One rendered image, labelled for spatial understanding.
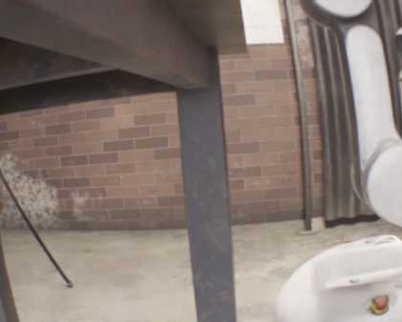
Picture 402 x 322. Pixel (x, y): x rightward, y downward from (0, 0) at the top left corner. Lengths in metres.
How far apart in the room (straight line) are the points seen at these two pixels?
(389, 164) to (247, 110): 2.60
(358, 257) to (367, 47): 0.52
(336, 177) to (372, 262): 1.96
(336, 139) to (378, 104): 2.16
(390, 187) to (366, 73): 0.23
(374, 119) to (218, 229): 0.38
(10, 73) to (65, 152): 3.28
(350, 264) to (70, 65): 0.95
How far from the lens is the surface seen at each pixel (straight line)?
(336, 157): 3.23
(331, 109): 3.20
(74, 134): 3.76
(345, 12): 1.04
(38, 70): 0.51
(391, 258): 1.32
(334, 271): 1.29
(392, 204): 1.04
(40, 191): 3.90
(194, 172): 1.07
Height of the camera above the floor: 0.70
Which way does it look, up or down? 4 degrees down
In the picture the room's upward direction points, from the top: 4 degrees counter-clockwise
